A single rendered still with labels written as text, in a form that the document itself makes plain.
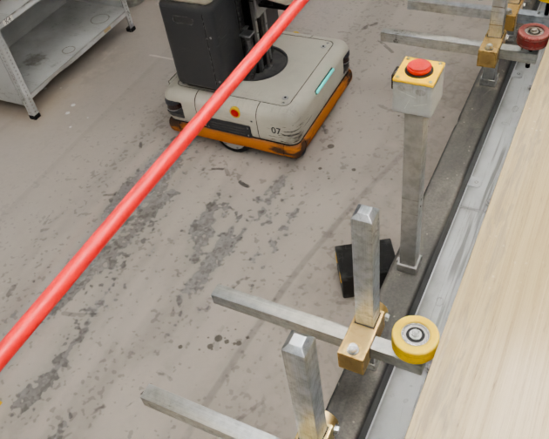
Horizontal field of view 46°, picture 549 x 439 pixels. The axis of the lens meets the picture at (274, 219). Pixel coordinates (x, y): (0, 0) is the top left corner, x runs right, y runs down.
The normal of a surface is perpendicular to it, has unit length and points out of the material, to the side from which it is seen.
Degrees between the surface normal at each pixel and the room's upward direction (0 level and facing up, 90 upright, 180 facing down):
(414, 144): 90
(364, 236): 90
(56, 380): 0
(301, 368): 90
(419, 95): 90
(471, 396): 0
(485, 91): 0
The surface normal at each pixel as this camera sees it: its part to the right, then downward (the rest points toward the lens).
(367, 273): -0.43, 0.69
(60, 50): -0.12, -0.69
